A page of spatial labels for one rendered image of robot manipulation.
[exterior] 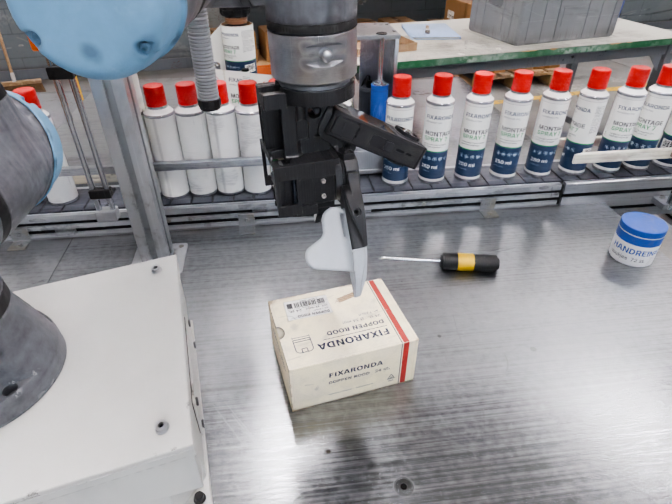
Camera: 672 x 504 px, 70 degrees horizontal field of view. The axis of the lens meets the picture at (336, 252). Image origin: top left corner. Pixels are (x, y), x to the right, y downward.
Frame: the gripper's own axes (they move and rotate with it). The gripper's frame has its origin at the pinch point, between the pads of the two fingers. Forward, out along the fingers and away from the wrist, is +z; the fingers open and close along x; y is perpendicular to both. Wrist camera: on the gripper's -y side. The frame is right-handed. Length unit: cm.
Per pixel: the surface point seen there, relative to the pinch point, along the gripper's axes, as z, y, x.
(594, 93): -3, -59, -29
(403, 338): 10.1, -6.0, 5.4
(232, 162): 4.6, 7.9, -38.5
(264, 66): 85, -56, -395
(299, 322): 9.9, 5.3, -1.0
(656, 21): 105, -582, -479
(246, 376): 17.2, 13.0, -1.0
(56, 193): 9, 39, -46
